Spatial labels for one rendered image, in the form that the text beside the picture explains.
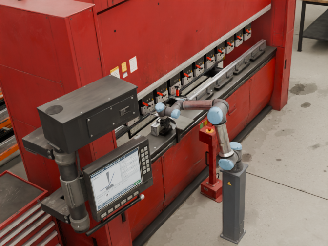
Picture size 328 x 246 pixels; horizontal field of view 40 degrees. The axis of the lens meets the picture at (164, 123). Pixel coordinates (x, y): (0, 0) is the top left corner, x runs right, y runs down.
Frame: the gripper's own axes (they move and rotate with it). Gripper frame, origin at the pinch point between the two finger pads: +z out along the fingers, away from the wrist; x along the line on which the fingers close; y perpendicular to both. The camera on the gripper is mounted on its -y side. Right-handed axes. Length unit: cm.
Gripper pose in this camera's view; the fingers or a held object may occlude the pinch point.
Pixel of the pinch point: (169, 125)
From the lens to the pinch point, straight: 381.4
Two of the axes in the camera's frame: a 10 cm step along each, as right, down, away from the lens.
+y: -3.1, 8.6, -4.1
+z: 2.2, 4.9, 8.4
